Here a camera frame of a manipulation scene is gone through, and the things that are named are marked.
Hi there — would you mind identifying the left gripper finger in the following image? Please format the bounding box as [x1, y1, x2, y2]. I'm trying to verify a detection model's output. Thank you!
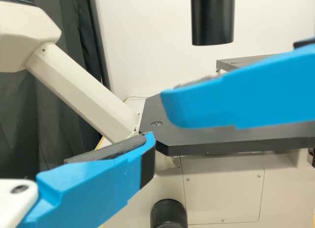
[18, 131, 157, 228]

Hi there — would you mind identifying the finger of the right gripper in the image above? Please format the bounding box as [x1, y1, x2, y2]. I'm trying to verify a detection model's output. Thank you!
[159, 49, 315, 130]

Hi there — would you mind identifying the cream microscope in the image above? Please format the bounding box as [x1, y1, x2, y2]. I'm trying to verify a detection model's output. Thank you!
[0, 0, 315, 228]

